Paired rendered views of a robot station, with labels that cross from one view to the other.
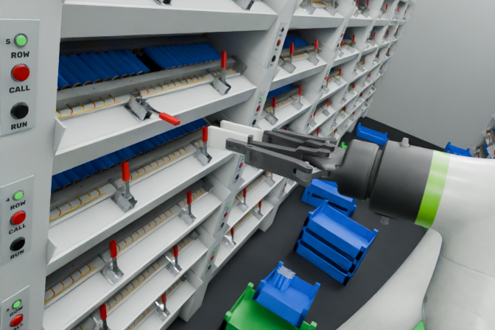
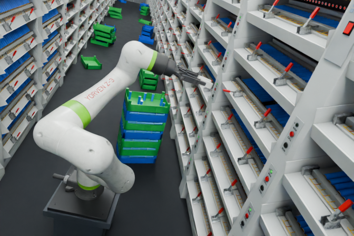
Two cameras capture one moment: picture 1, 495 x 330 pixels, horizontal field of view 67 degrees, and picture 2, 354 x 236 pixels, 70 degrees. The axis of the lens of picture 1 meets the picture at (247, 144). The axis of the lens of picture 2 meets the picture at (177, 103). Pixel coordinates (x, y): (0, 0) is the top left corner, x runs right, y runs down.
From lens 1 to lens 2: 1.55 m
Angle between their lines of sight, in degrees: 119
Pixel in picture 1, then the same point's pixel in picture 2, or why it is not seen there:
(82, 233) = (217, 117)
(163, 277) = (213, 213)
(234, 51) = not seen: hidden behind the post
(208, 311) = not seen: outside the picture
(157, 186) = (229, 138)
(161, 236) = (222, 177)
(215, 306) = not seen: outside the picture
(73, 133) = (228, 85)
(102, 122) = (233, 89)
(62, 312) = (208, 141)
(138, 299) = (209, 196)
